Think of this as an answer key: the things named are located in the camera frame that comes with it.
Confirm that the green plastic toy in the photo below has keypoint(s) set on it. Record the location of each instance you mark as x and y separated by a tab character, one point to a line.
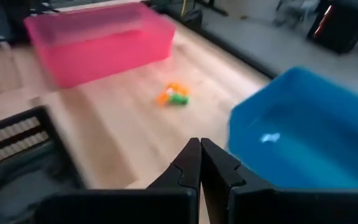
179	99

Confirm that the pink plastic bin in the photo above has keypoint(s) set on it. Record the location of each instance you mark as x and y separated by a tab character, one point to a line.
104	46

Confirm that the black tripod stand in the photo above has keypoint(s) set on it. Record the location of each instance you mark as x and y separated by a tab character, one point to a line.
211	6

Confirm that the orange plastic spider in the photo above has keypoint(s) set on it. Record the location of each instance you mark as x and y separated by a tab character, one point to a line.
162	99
179	88

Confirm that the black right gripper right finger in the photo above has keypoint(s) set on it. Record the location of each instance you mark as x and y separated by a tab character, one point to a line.
222	177

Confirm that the black slotted plastic basket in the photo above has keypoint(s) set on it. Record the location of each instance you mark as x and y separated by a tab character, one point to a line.
20	168

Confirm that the blue plastic bin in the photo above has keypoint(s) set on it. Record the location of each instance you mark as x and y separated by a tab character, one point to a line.
306	155

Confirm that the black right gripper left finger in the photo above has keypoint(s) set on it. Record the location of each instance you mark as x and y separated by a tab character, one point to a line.
182	177

